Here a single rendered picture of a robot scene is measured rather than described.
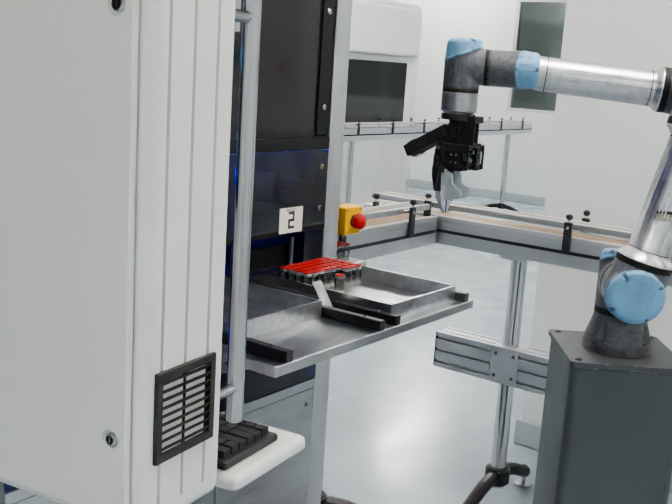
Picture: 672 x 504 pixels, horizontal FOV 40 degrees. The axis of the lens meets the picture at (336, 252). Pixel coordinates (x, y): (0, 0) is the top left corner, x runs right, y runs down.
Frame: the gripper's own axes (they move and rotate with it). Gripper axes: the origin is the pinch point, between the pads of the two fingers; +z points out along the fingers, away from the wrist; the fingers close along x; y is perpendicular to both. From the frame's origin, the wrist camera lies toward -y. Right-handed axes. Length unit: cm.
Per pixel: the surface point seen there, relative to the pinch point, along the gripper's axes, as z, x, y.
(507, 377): 64, 85, -19
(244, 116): -21, -82, 16
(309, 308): 19.1, -32.2, -9.6
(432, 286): 19.3, 5.6, -3.7
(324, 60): -29.3, 2.9, -36.1
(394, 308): 19.0, -18.8, 1.8
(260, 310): 21.4, -34.2, -20.5
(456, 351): 60, 85, -37
